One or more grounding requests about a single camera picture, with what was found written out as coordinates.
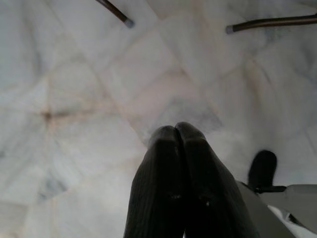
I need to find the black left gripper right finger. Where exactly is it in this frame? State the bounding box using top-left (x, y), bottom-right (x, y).
top-left (174, 121), bottom-right (260, 238)

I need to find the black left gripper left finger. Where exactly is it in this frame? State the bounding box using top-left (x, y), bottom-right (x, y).
top-left (123, 125), bottom-right (186, 238)

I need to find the brown metal leg grey cap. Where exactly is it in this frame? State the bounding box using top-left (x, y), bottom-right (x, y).
top-left (95, 0), bottom-right (136, 28)
top-left (225, 13), bottom-right (317, 35)

